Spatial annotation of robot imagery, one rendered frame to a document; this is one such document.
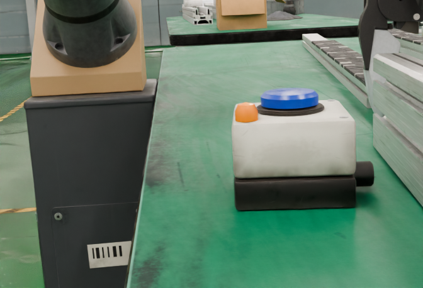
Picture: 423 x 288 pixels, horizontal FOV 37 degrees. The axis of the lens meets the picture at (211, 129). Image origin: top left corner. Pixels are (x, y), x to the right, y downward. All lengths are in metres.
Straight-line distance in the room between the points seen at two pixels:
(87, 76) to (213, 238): 0.67
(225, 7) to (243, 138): 2.24
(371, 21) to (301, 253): 0.32
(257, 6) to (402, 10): 2.04
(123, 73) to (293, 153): 0.63
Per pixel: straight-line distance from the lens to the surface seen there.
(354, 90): 0.88
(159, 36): 11.48
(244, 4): 2.65
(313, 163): 0.42
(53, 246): 1.06
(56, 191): 1.02
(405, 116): 0.46
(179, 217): 0.42
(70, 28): 0.98
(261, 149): 0.41
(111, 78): 1.01
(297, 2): 4.09
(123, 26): 1.01
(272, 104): 0.43
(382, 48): 0.63
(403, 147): 0.47
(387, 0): 0.63
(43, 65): 1.04
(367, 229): 0.39
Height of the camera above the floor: 0.92
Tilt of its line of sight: 12 degrees down
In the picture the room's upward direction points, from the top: 3 degrees counter-clockwise
